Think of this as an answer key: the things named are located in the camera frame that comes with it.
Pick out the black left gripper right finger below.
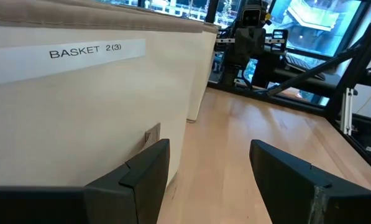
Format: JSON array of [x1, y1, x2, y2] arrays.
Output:
[[249, 139, 371, 224]]

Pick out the beige fabric basket with label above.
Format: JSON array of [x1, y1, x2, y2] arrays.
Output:
[[0, 0, 204, 187]]

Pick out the white basket label strip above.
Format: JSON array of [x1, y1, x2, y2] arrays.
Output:
[[0, 39, 147, 86]]

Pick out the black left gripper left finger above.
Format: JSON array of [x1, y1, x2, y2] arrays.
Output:
[[0, 139, 171, 224]]

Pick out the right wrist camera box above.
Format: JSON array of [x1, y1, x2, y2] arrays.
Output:
[[240, 0, 269, 29]]

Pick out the black metal frame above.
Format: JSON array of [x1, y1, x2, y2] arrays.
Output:
[[203, 0, 371, 178]]

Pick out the white metal bracket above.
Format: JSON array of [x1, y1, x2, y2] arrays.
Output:
[[340, 88, 354, 136]]

